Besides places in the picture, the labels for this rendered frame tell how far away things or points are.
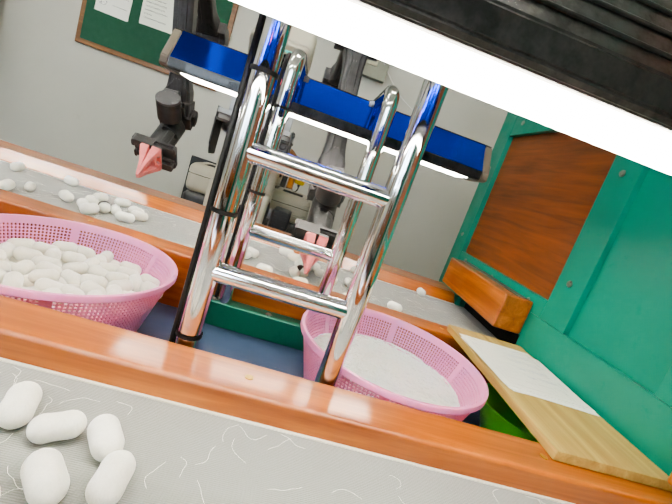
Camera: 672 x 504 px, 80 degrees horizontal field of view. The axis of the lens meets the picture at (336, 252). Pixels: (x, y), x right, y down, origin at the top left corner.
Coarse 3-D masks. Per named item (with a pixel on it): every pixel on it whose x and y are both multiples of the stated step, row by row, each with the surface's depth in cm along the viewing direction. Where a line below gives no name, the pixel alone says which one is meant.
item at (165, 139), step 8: (160, 128) 98; (144, 136) 94; (152, 136) 96; (160, 136) 96; (168, 136) 97; (160, 144) 95; (168, 144) 95; (136, 152) 97; (168, 152) 96; (176, 152) 96; (176, 160) 98
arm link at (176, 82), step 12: (180, 0) 92; (192, 0) 93; (180, 12) 94; (192, 12) 94; (180, 24) 95; (192, 24) 96; (168, 84) 101; (180, 84) 101; (192, 84) 105; (192, 96) 105; (192, 108) 107
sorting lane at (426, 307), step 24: (0, 168) 85; (24, 192) 75; (48, 192) 80; (72, 192) 86; (96, 192) 93; (96, 216) 76; (168, 216) 94; (168, 240) 77; (192, 240) 82; (288, 264) 89; (336, 288) 84; (384, 288) 98; (408, 312) 85; (432, 312) 91; (456, 312) 99
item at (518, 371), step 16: (464, 336) 68; (480, 352) 62; (496, 352) 65; (512, 352) 68; (496, 368) 58; (512, 368) 60; (528, 368) 63; (544, 368) 66; (512, 384) 54; (528, 384) 56; (544, 384) 58; (560, 384) 61; (560, 400) 54; (576, 400) 56
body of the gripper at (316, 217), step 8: (320, 208) 85; (312, 216) 84; (320, 216) 83; (328, 216) 84; (312, 224) 80; (320, 224) 82; (328, 224) 83; (320, 232) 81; (328, 232) 81; (336, 232) 81; (328, 240) 83
